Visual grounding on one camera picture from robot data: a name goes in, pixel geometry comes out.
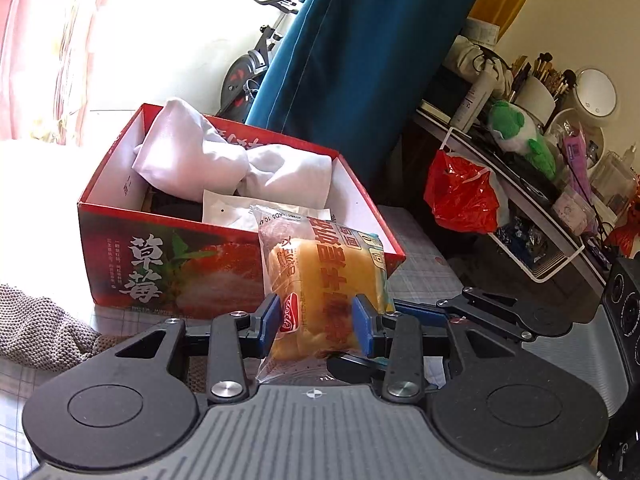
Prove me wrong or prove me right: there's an orange plastic bag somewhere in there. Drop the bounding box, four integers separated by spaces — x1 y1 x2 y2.
610 210 640 256

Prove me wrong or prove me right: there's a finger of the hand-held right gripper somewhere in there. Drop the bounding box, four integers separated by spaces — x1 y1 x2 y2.
327 353 387 386
394 287 572 343

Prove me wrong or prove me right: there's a beige cloth bag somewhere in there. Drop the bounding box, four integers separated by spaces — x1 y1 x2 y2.
446 36 513 92

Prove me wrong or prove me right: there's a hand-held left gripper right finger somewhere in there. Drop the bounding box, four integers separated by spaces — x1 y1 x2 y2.
351 294 523 403

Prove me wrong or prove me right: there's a bunch of makeup brushes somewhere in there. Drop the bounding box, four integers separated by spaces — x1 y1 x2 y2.
507 52 578 98

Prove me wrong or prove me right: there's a small white box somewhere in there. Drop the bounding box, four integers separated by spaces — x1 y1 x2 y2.
552 195 591 233

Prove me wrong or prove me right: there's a purple packet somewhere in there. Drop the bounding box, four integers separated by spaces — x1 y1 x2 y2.
560 127 586 196

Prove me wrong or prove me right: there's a black cloth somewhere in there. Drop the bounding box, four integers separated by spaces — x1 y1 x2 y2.
145 187 206 221

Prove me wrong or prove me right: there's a yellow bread packet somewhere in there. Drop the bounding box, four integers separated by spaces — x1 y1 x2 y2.
250 203 396 386

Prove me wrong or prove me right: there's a grey brown knitted cloth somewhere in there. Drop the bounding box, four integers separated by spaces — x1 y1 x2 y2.
0 284 211 392

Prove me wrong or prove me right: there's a white zip garment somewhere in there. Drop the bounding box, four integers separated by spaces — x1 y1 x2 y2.
131 97 335 211

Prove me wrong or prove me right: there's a yellow-green flat box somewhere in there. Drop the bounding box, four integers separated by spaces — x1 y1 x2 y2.
419 101 453 122

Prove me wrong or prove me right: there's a red cardboard box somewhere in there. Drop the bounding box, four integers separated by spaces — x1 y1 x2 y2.
76 102 407 321

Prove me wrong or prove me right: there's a white brush holder cup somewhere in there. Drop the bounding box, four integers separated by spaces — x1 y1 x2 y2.
515 77 557 121

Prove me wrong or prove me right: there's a white wire rack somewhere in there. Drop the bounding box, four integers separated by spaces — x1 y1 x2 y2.
415 110 586 281

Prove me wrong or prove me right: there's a rolled printed paper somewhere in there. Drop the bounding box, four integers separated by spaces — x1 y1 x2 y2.
464 17 501 45

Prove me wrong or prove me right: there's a dark blue curtain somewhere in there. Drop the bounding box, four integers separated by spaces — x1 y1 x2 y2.
244 0 506 206

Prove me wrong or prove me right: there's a white packet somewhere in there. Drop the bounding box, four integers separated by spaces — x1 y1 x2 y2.
202 189 333 233

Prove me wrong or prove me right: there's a white spray bottle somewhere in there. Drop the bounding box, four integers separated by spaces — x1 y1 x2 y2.
448 71 496 131

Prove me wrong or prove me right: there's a clear glass jar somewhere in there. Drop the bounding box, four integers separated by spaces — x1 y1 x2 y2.
587 152 640 211

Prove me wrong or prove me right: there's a red plastic bag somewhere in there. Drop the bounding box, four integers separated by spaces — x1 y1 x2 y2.
424 149 501 233

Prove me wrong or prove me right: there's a pink printed curtain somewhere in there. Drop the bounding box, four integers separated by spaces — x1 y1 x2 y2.
0 0 116 141

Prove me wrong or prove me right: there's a green white plush toy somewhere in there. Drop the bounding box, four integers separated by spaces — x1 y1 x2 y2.
487 101 557 178

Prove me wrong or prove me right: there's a black exercise bike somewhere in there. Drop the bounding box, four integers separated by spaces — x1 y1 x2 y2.
216 0 321 121

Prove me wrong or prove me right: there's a round white mirror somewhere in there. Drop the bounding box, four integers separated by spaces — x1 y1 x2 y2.
570 67 621 128

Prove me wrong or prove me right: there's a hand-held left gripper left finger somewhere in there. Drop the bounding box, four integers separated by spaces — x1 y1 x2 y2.
112 294 282 404

